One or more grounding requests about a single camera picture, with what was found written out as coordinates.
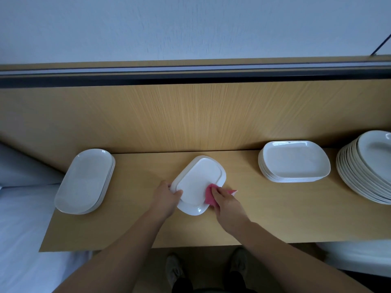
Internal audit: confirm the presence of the person's right hand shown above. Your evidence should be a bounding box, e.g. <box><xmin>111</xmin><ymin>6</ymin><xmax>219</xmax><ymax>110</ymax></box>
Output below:
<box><xmin>211</xmin><ymin>186</ymin><xmax>251</xmax><ymax>237</ymax></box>

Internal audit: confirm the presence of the person's left hand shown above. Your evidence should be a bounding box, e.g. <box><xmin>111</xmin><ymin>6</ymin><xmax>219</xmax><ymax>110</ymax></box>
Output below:
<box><xmin>148</xmin><ymin>180</ymin><xmax>184</xmax><ymax>222</ymax></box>

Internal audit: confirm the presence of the pink cleaning cloth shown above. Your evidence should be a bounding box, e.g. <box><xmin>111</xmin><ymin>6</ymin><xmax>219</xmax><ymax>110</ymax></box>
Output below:
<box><xmin>204</xmin><ymin>184</ymin><xmax>237</xmax><ymax>208</ymax></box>

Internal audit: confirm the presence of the white glossy rectangular plate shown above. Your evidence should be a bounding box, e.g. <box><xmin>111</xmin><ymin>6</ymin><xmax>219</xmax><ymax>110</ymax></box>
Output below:
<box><xmin>170</xmin><ymin>155</ymin><xmax>227</xmax><ymax>216</ymax></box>
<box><xmin>54</xmin><ymin>149</ymin><xmax>116</xmax><ymax>215</ymax></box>

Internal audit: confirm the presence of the stack of white rectangular plates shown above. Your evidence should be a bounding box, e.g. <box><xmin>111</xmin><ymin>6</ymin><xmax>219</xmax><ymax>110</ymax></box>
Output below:
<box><xmin>258</xmin><ymin>140</ymin><xmax>331</xmax><ymax>183</ymax></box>

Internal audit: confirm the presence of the stack of white round plates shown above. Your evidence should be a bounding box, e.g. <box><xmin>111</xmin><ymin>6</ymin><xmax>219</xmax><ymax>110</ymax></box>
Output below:
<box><xmin>336</xmin><ymin>130</ymin><xmax>391</xmax><ymax>205</ymax></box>

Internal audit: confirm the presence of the person's right forearm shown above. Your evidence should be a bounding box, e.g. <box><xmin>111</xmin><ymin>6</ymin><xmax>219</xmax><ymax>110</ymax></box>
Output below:
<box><xmin>232</xmin><ymin>223</ymin><xmax>373</xmax><ymax>293</ymax></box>

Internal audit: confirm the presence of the person's left forearm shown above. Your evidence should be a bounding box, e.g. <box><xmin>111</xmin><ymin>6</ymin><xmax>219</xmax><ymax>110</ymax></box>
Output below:
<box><xmin>55</xmin><ymin>207</ymin><xmax>167</xmax><ymax>293</ymax></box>

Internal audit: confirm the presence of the grey upholstered headboard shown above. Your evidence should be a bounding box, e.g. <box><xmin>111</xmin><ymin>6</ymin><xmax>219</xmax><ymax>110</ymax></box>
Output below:
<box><xmin>0</xmin><ymin>142</ymin><xmax>65</xmax><ymax>188</ymax></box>

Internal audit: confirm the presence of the white bed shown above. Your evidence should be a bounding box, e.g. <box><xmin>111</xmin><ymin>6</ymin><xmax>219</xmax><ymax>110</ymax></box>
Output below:
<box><xmin>0</xmin><ymin>185</ymin><xmax>92</xmax><ymax>293</ymax></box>

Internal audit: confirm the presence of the black wall rail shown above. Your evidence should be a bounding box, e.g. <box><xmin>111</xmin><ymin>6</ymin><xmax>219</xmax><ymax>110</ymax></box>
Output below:
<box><xmin>0</xmin><ymin>63</ymin><xmax>391</xmax><ymax>89</ymax></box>

